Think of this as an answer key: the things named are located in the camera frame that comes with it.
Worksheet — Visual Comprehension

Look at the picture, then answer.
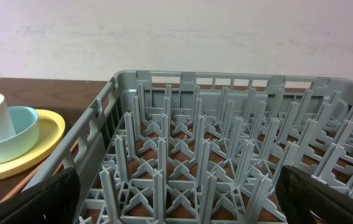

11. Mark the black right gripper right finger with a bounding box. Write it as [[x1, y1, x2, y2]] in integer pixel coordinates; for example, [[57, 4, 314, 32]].
[[275, 166, 353, 223]]

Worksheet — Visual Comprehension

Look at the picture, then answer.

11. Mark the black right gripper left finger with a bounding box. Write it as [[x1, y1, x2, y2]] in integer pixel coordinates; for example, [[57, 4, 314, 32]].
[[0, 167, 81, 223]]

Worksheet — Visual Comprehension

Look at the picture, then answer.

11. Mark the grey dishwasher rack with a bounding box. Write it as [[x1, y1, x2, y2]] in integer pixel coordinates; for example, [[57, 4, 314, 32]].
[[29, 70, 353, 223]]

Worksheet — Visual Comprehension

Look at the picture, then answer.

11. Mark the yellow plate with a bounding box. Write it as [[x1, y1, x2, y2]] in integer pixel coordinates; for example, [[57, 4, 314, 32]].
[[0, 109, 66, 180]]

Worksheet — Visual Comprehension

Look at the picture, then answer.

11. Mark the light blue bowl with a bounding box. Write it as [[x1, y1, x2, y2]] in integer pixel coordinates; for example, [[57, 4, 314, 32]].
[[0, 106, 40, 163]]

